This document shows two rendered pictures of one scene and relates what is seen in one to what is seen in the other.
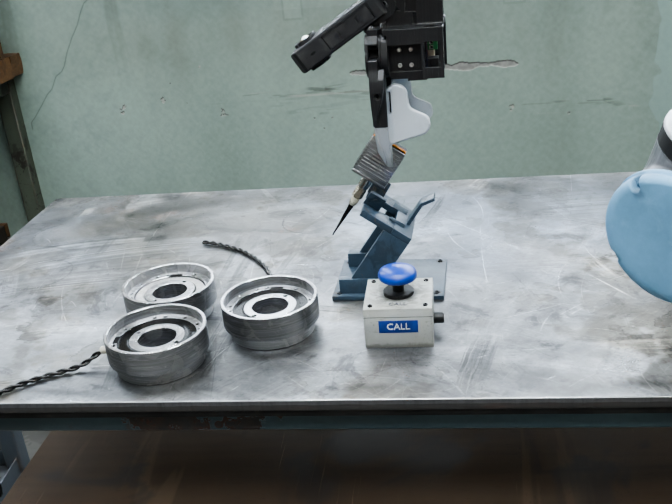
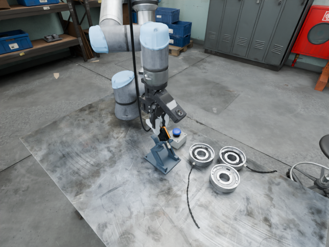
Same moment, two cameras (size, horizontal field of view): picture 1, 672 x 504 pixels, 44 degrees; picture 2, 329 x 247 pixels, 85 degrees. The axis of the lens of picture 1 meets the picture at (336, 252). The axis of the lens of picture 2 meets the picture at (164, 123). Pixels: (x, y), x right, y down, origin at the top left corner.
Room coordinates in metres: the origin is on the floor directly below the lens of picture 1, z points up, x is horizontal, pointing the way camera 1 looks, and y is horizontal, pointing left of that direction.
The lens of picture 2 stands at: (1.32, 0.20, 1.42)
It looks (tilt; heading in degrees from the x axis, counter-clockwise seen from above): 40 degrees down; 211
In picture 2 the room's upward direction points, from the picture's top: straight up
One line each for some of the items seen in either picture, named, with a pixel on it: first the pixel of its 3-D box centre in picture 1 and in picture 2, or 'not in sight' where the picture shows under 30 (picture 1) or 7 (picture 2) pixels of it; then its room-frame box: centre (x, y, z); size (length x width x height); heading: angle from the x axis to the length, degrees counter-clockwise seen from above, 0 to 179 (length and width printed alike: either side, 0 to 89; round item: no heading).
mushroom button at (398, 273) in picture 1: (398, 288); (176, 134); (0.78, -0.06, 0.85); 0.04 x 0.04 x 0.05
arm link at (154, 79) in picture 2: not in sight; (155, 74); (0.90, -0.09, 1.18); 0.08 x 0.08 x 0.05
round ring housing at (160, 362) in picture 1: (158, 344); (231, 159); (0.77, 0.19, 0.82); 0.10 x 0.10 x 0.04
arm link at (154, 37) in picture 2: not in sight; (154, 47); (0.90, -0.09, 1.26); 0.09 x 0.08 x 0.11; 40
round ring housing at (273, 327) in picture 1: (271, 312); (200, 155); (0.81, 0.08, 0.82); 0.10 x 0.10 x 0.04
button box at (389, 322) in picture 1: (405, 310); (175, 137); (0.78, -0.07, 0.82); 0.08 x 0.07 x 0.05; 81
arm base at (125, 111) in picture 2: not in sight; (127, 105); (0.72, -0.41, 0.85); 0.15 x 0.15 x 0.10
